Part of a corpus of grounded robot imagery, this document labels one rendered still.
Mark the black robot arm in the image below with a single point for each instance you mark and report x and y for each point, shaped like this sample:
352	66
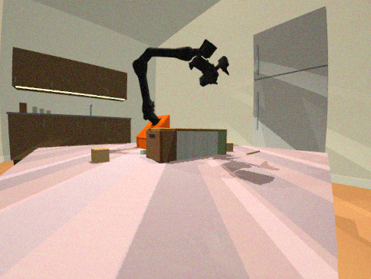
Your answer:
184	54

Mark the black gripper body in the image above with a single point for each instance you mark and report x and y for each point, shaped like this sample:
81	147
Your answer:
222	63

